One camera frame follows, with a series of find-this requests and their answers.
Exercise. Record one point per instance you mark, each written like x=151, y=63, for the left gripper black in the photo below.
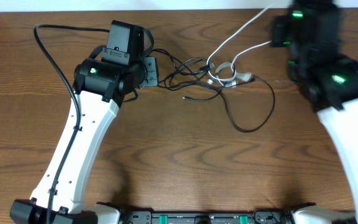
x=153, y=77

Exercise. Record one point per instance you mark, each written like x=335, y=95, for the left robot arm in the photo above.
x=101, y=84

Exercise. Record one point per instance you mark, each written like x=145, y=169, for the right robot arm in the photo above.
x=328, y=79

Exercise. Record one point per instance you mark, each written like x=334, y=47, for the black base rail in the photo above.
x=262, y=216

